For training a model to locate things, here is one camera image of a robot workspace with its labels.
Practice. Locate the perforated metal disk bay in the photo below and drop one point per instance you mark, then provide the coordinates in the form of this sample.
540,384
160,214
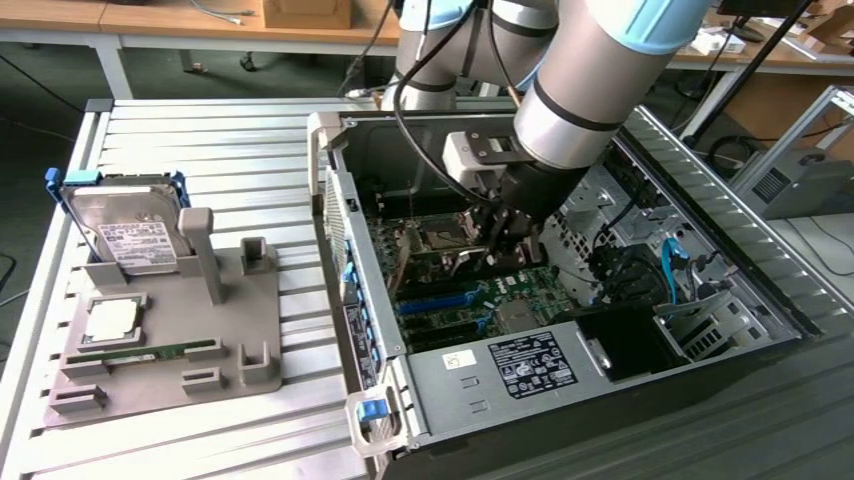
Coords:
715,335

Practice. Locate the blue long expansion slot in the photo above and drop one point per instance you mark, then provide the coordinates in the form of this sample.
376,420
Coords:
434,302

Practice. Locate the grey plastic parts rack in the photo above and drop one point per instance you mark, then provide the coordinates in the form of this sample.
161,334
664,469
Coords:
201,340

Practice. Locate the grey wrist camera housing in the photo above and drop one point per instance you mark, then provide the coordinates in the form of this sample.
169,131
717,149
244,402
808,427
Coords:
461,160

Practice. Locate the brown cardboard box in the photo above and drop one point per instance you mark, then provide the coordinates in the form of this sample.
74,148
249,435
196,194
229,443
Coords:
308,14

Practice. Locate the blue case latch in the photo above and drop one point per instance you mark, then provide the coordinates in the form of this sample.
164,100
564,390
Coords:
370,412

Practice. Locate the black monitor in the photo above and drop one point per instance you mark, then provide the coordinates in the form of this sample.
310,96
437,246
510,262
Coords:
761,6

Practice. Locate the black chassis switch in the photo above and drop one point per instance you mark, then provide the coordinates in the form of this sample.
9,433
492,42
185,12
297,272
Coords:
353,204

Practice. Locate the silver hard disk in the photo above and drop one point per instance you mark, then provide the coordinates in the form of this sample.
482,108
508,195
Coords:
121,215

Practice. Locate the open grey PC case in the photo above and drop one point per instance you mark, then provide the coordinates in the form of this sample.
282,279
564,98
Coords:
568,450

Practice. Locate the black tripod pole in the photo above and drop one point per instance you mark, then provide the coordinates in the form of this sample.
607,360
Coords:
755,65

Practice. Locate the CPU socket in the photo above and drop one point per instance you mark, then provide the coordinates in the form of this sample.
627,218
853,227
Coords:
441,232

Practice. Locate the green RAM stick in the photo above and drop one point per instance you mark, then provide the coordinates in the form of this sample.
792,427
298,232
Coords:
141,351

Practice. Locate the green motherboard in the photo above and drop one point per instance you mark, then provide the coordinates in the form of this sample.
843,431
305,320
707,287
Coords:
554,295

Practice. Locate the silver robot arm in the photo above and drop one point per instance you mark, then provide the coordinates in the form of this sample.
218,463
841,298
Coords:
588,75

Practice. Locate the hard drive in blue caddy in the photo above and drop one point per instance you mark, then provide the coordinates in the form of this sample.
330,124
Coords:
83,178

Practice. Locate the silver CPU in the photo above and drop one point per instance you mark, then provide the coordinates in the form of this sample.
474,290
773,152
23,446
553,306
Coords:
114,320

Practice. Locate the black long expansion slot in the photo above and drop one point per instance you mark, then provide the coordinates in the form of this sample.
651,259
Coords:
441,331

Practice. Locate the small white box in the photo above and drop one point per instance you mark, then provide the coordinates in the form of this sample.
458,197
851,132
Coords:
717,42

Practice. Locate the silver power supply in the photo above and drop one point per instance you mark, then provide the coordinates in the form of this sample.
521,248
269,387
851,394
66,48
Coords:
468,395

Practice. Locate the aluminium profile frame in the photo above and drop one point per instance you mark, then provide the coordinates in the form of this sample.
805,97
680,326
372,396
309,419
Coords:
841,97

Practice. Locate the brown cardboard pieces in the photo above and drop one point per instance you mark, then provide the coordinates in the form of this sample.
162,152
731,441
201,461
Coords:
835,25

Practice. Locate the wooden desk white legs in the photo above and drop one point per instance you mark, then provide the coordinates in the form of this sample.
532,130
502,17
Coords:
168,30
788,62

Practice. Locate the grey machine box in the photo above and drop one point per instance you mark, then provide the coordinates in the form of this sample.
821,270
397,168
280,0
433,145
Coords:
815,190

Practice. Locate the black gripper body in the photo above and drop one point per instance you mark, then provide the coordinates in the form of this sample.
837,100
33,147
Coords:
541,192

